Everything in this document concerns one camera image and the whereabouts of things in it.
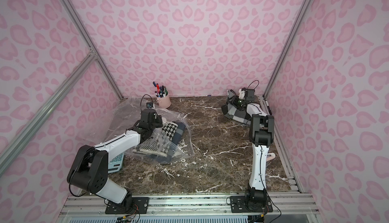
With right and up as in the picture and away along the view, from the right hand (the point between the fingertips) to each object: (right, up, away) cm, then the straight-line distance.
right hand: (228, 98), depth 109 cm
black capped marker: (-46, +6, -2) cm, 47 cm away
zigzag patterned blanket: (-47, -28, -25) cm, 60 cm away
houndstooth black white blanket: (-39, -20, -18) cm, 47 cm away
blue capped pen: (-53, +10, -2) cm, 53 cm away
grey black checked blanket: (+10, -12, -4) cm, 16 cm away
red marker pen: (-50, +7, -4) cm, 51 cm away
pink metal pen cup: (-46, -3, -1) cm, 47 cm away
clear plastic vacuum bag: (-36, -26, -29) cm, 53 cm away
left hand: (-46, -11, -17) cm, 50 cm away
